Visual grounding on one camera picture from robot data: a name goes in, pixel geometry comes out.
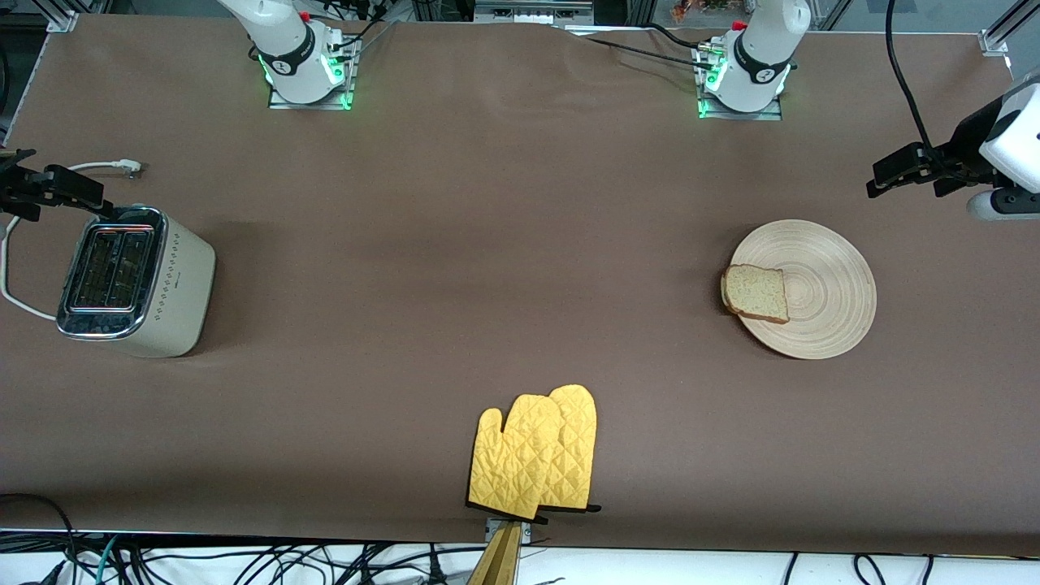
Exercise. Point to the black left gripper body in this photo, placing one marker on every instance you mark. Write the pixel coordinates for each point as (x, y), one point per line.
(968, 141)

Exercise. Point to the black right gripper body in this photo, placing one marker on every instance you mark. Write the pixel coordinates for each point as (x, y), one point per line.
(24, 188)

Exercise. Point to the round wooden plate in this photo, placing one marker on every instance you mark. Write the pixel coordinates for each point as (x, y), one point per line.
(829, 301)

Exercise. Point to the slice of brown bread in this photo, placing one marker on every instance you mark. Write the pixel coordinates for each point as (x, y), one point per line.
(756, 292)

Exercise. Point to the cream and chrome toaster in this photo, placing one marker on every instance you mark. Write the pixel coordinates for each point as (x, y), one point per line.
(175, 284)

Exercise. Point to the grey metal box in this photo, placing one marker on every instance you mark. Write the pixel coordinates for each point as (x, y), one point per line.
(532, 12)

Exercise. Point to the brown table cover mat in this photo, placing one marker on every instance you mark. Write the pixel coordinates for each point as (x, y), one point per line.
(487, 203)

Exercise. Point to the yellow quilted oven mitt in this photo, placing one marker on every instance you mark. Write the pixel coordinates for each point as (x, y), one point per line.
(578, 439)
(512, 463)

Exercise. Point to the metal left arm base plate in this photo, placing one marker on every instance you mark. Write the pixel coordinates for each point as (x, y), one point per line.
(768, 115)

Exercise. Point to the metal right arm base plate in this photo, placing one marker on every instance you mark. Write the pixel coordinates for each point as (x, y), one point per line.
(280, 101)

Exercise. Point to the small metal clamp bracket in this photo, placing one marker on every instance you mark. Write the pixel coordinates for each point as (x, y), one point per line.
(526, 532)

